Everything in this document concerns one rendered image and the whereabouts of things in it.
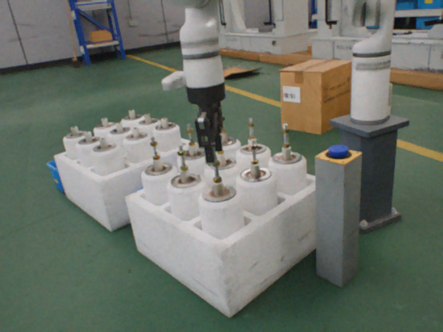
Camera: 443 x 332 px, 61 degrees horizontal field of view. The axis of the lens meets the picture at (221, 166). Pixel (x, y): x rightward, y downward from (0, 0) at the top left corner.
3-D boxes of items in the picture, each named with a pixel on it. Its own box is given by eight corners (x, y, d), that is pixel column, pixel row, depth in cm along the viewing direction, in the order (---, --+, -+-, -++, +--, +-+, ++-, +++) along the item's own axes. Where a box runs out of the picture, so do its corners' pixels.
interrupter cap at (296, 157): (306, 162, 93) (306, 159, 92) (277, 167, 92) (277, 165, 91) (295, 151, 99) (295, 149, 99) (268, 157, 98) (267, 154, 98)
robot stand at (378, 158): (364, 198, 122) (368, 109, 110) (401, 218, 109) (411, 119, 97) (328, 212, 117) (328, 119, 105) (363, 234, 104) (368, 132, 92)
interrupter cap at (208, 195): (205, 188, 86) (204, 185, 85) (238, 186, 85) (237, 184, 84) (199, 204, 79) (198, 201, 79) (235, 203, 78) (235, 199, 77)
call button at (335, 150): (335, 151, 81) (335, 142, 80) (352, 155, 78) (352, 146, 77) (324, 157, 79) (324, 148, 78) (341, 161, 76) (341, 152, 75)
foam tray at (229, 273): (233, 197, 132) (227, 150, 125) (329, 237, 104) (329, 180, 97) (137, 250, 109) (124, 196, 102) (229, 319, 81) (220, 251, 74)
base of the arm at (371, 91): (368, 112, 107) (371, 51, 100) (395, 119, 99) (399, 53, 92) (343, 119, 103) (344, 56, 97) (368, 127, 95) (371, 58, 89)
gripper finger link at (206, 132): (194, 116, 69) (200, 143, 72) (192, 122, 68) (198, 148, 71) (208, 116, 68) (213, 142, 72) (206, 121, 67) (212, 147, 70)
